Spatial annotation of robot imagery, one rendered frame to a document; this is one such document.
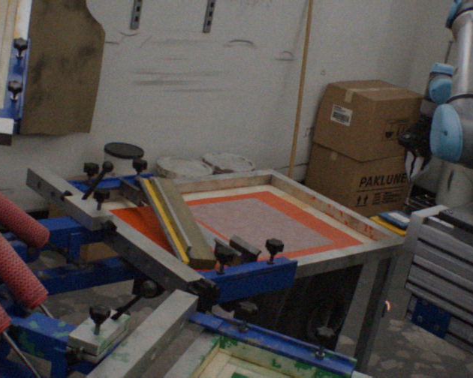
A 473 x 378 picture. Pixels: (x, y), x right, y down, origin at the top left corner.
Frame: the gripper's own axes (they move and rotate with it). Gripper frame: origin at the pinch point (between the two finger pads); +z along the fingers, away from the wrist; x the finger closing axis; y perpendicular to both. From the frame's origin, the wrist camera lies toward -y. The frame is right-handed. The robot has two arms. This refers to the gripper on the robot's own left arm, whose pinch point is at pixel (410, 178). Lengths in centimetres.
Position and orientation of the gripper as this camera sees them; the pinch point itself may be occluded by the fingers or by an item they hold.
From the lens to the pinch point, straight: 265.2
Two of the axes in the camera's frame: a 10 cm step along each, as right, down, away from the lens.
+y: 7.4, -0.8, 6.7
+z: -1.9, 9.3, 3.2
